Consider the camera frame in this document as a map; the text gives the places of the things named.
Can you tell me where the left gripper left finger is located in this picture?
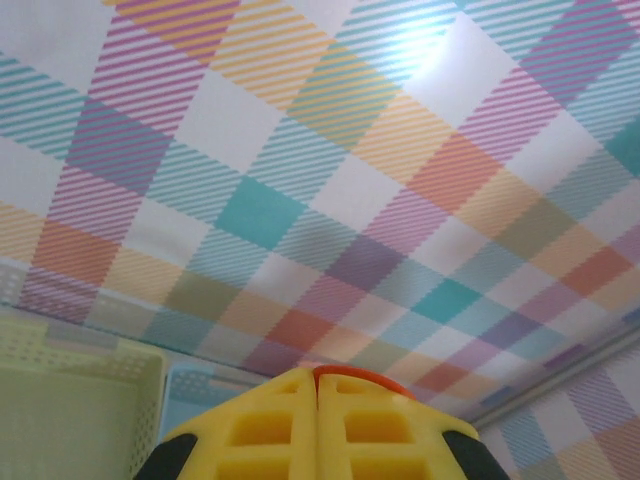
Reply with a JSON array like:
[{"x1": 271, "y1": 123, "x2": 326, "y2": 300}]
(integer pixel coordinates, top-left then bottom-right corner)
[{"x1": 139, "y1": 367, "x2": 319, "y2": 480}]

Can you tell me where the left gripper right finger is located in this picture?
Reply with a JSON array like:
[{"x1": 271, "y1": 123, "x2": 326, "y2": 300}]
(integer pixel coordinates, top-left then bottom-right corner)
[{"x1": 315, "y1": 370, "x2": 504, "y2": 480}]

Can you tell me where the thin orange cable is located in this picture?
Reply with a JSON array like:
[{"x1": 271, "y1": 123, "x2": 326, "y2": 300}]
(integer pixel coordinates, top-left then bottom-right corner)
[{"x1": 312, "y1": 363, "x2": 417, "y2": 402}]

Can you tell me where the blue perforated plastic basket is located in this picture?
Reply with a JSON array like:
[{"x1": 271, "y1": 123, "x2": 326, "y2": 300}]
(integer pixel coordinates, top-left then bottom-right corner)
[{"x1": 159, "y1": 363, "x2": 281, "y2": 447}]

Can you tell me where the green perforated plastic basket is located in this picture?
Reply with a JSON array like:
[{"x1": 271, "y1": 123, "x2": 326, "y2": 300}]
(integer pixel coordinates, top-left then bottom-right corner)
[{"x1": 0, "y1": 309, "x2": 167, "y2": 480}]

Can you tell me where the aluminium upright frame post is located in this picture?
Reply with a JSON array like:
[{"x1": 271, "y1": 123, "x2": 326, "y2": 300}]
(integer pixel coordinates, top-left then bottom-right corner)
[{"x1": 473, "y1": 319, "x2": 640, "y2": 432}]

